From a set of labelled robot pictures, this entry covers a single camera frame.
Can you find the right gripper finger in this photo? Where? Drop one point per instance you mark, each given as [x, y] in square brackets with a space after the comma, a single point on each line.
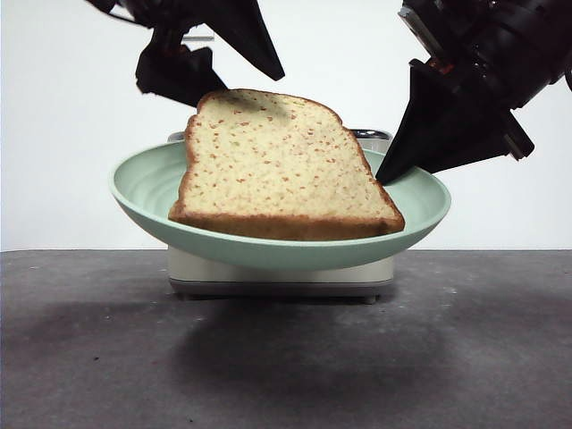
[442, 125]

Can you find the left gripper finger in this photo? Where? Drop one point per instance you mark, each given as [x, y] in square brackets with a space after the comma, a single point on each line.
[174, 76]
[250, 36]

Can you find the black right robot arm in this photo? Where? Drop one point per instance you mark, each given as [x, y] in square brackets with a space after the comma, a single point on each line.
[514, 44]

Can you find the pale green round plate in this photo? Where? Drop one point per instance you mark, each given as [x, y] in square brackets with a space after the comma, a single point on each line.
[147, 183]

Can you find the cream two-slot toaster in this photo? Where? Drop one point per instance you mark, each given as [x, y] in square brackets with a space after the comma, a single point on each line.
[192, 268]

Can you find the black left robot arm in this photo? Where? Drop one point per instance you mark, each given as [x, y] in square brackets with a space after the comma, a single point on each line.
[147, 11]

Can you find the large bread slice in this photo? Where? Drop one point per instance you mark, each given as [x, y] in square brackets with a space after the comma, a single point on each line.
[277, 170]

